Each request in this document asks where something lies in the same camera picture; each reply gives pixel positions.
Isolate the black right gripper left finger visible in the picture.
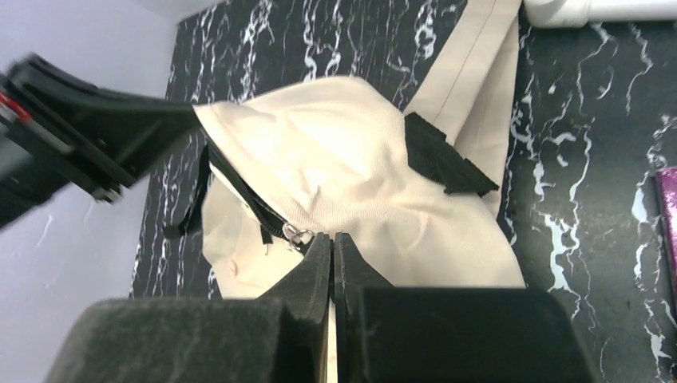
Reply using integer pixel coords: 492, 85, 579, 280
46, 233, 332, 382

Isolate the beige canvas backpack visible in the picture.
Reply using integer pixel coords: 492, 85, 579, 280
162, 0, 527, 383

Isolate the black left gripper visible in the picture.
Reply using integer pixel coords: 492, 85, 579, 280
1, 53, 201, 227

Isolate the white PVC pipe frame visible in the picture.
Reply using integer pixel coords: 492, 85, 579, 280
523, 0, 676, 29

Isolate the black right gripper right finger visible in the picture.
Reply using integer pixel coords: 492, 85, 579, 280
333, 233, 598, 382

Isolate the purple 117-storey treehouse book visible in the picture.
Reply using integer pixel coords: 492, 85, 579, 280
655, 167, 677, 297

